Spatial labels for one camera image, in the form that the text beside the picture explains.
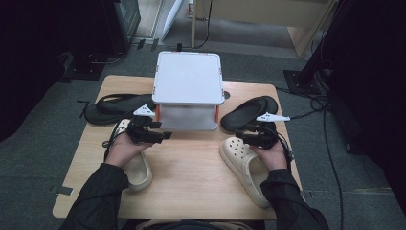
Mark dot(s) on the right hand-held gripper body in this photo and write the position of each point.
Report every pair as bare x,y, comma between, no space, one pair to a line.
263,137

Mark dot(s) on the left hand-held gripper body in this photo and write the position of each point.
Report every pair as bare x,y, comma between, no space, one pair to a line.
140,131

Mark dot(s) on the beige clog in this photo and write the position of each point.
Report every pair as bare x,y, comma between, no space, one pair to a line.
140,174
245,166

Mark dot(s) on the black flip-flop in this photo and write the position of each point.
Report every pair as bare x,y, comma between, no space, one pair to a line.
245,113
111,110

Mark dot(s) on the white plastic shoe box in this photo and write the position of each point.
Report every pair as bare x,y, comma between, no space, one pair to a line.
188,80

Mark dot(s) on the person's right hand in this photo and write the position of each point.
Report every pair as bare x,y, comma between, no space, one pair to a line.
274,158

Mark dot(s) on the person's left hand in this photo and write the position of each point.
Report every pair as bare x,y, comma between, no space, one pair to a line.
123,151

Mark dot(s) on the black stand base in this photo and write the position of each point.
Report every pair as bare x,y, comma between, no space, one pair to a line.
300,81

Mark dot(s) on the grey tape strip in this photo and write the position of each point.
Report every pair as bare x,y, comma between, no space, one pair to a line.
63,190

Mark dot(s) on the dark cabinet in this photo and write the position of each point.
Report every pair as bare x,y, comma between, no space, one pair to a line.
124,22

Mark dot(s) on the white board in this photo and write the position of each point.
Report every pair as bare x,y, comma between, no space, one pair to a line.
172,17

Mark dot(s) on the light wooden cabinet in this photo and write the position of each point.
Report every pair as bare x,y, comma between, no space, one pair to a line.
255,12

